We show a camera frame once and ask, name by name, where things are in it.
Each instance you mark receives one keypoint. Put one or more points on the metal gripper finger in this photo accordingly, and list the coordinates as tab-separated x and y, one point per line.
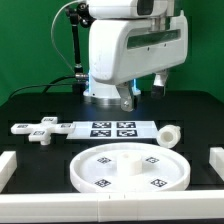
127	97
159	84

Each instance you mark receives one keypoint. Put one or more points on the white round table top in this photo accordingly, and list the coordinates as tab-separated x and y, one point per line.
129	167

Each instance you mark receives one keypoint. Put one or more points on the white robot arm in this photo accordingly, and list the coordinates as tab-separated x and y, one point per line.
160	11

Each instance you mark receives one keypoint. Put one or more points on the white marker tag sheet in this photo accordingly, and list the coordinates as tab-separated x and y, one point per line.
114	130

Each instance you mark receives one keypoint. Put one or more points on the white cross-shaped table base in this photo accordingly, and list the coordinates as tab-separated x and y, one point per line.
42	131

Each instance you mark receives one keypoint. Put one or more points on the white right fence block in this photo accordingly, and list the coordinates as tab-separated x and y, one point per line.
216	160

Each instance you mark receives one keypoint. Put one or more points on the white fence block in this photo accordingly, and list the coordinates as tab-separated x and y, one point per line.
8	165
216	160

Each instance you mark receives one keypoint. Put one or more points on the white front fence bar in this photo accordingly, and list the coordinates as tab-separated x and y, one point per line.
104	207

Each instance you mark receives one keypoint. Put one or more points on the white left fence block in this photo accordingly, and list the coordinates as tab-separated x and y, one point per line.
8	165

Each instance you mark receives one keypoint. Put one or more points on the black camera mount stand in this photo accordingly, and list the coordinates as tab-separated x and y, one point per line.
79	16

